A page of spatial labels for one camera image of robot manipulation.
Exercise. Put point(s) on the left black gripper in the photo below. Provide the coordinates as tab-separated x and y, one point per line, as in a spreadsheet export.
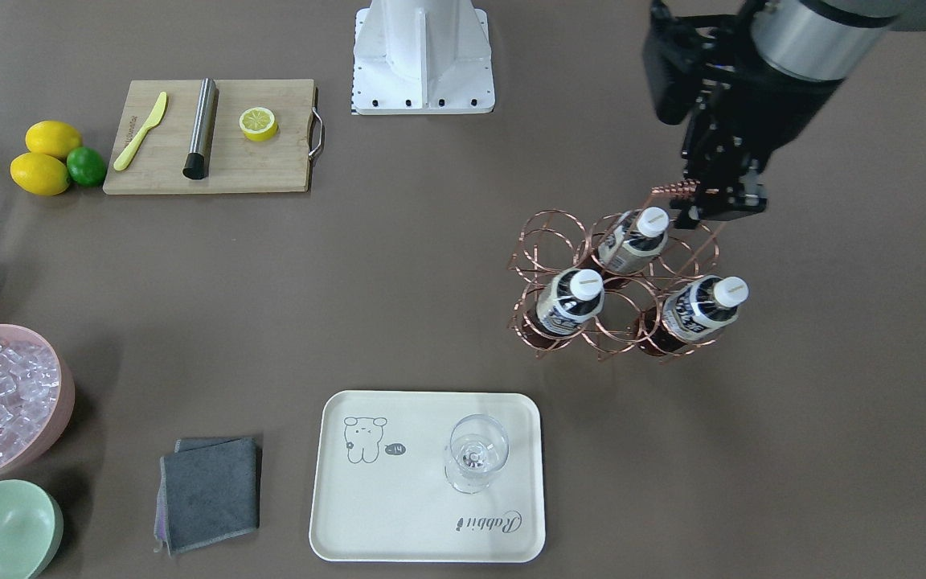
788	100

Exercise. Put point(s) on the copper wire bottle basket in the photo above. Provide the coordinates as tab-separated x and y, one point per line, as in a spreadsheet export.
554	240

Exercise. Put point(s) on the tea bottle front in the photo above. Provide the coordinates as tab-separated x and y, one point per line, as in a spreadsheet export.
564	306
693	314

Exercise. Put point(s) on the tea bottle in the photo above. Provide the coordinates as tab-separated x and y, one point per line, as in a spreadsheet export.
631	244
564	306
693	314

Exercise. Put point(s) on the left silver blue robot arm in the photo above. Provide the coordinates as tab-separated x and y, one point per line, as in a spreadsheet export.
823	40

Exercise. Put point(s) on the tea bottle back middle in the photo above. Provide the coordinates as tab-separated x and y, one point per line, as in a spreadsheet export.
631	244

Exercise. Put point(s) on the clear wine glass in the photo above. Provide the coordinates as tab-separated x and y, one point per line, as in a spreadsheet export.
476	453

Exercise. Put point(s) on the cream rabbit tray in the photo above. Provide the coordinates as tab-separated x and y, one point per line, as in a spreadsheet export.
380	494

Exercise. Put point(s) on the bamboo cutting board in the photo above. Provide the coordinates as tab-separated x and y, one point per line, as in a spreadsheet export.
236	165

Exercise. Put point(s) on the halved yellow lemon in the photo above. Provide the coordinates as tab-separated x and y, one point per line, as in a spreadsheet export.
258	124

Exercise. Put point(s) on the steel cylinder muddler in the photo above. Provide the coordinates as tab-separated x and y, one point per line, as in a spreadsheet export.
197	160

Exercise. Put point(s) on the yellow plastic knife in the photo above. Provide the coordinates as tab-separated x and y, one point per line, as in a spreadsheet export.
153	120

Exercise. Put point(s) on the grey folded cloth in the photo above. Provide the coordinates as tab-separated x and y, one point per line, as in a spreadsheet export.
209	491

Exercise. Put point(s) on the green lime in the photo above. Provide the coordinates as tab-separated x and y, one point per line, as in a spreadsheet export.
86	167

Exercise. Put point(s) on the whole yellow lemon upper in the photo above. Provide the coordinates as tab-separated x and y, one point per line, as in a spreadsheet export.
52	137

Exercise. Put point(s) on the whole yellow lemon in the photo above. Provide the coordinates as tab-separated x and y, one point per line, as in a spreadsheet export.
52	137
40	174

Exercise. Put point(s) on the whole yellow lemon lower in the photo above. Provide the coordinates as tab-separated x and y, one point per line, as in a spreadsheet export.
40	174

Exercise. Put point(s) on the pink bowl of ice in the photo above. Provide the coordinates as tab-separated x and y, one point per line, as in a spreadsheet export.
37	396

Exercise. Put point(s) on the green empty bowl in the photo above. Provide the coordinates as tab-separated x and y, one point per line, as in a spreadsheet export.
31	529

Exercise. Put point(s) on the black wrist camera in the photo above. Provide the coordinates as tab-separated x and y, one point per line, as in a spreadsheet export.
672	55

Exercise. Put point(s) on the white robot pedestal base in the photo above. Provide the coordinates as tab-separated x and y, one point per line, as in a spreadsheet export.
422	58

